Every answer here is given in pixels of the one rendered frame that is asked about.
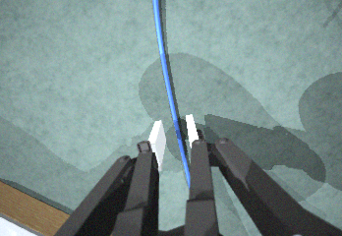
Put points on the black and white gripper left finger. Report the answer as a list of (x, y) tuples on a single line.
[(139, 210)]

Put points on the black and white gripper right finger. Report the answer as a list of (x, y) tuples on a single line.
[(273, 211)]

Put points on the blue cable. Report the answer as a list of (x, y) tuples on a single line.
[(168, 87)]

